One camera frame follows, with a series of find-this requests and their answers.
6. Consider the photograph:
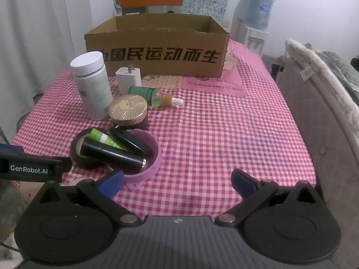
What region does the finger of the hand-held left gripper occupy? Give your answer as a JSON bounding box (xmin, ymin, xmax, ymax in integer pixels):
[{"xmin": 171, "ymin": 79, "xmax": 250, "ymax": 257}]
[{"xmin": 0, "ymin": 143, "xmax": 72, "ymax": 173}]

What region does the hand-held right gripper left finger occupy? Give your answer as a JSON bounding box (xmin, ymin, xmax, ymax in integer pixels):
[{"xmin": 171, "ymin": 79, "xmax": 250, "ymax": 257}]
[{"xmin": 31, "ymin": 170, "xmax": 142, "ymax": 227}]

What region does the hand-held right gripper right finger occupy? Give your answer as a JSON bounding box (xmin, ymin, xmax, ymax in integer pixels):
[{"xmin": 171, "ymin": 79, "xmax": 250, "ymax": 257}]
[{"xmin": 215, "ymin": 169, "xmax": 326, "ymax": 227}]

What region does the black cylinder tube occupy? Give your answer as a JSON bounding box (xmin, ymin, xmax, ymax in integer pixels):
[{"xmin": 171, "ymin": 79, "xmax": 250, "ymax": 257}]
[{"xmin": 80, "ymin": 137, "xmax": 147, "ymax": 173}]

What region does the black tape roll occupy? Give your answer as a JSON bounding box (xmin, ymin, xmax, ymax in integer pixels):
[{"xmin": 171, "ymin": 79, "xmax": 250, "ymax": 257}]
[{"xmin": 70, "ymin": 129, "xmax": 118, "ymax": 170}]

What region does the green lip balm tube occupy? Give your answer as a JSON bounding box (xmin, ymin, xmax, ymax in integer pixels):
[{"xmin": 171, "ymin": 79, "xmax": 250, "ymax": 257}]
[{"xmin": 90, "ymin": 128, "xmax": 127, "ymax": 150}]

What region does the black key fob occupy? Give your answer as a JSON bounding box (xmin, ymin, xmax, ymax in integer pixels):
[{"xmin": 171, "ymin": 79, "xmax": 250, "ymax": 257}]
[{"xmin": 112, "ymin": 126, "xmax": 153, "ymax": 156}]

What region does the purple collapsible cup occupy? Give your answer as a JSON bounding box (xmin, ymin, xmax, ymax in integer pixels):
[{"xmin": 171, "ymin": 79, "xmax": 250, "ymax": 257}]
[{"xmin": 112, "ymin": 129, "xmax": 162, "ymax": 189}]

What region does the gold lid cosmetic jar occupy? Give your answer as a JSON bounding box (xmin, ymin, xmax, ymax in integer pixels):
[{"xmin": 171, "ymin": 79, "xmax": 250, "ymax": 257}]
[{"xmin": 108, "ymin": 95, "xmax": 148, "ymax": 131}]

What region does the green dropper bottle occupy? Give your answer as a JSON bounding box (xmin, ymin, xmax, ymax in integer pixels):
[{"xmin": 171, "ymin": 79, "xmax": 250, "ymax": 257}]
[{"xmin": 128, "ymin": 85, "xmax": 184, "ymax": 108}]

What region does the white supplement bottle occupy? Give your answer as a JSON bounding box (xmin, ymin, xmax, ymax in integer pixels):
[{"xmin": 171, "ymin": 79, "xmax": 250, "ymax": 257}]
[{"xmin": 70, "ymin": 51, "xmax": 113, "ymax": 121}]

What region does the white charger plug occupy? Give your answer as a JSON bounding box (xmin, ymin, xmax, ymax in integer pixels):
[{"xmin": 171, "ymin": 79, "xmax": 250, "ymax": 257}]
[{"xmin": 116, "ymin": 66, "xmax": 142, "ymax": 93}]

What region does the brown cardboard box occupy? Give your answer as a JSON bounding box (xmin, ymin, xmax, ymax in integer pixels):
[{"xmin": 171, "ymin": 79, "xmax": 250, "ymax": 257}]
[{"xmin": 84, "ymin": 13, "xmax": 231, "ymax": 79}]

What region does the red checked tablecloth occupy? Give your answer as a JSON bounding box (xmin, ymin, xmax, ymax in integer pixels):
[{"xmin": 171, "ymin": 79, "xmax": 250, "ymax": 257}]
[{"xmin": 11, "ymin": 38, "xmax": 319, "ymax": 222}]

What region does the white curtain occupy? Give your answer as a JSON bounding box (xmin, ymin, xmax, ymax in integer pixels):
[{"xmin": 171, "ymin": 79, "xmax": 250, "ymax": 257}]
[{"xmin": 0, "ymin": 0, "xmax": 93, "ymax": 118}]

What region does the white fluffy blanket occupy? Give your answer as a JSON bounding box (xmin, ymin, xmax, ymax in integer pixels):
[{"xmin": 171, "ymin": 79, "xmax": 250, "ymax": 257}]
[{"xmin": 285, "ymin": 39, "xmax": 359, "ymax": 136}]

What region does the green blanket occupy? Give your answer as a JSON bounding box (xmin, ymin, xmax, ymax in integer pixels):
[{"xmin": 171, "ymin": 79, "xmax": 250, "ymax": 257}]
[{"xmin": 320, "ymin": 51, "xmax": 359, "ymax": 104}]

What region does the grey padded bed frame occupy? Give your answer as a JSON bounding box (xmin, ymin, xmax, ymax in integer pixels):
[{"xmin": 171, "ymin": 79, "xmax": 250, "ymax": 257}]
[{"xmin": 276, "ymin": 39, "xmax": 359, "ymax": 230}]

